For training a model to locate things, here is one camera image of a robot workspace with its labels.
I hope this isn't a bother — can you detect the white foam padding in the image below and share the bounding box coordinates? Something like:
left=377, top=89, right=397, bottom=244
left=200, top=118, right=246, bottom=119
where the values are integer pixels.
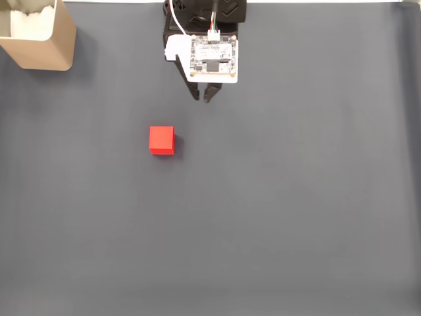
left=10, top=3, right=55, bottom=41

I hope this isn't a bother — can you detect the white red servo wire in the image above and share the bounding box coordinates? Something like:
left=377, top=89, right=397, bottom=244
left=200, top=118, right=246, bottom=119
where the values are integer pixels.
left=168, top=0, right=189, bottom=36

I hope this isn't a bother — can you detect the red cube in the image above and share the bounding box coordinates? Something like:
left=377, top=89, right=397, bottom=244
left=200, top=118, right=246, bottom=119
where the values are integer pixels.
left=148, top=126, right=176, bottom=156

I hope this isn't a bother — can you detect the camera board on white mount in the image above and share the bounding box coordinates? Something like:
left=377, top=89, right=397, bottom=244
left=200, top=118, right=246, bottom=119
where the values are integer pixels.
left=163, top=33, right=239, bottom=84

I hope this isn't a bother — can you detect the tan open box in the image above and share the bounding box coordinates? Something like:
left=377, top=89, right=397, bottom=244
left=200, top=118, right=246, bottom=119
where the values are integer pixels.
left=0, top=0, right=78, bottom=72

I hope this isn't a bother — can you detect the black camera cable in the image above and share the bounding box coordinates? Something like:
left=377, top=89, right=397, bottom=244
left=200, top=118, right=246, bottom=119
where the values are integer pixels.
left=207, top=0, right=221, bottom=42

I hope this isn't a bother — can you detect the gray table mat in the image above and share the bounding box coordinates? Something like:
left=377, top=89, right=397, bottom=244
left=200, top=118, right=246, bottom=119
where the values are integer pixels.
left=0, top=1, right=421, bottom=316

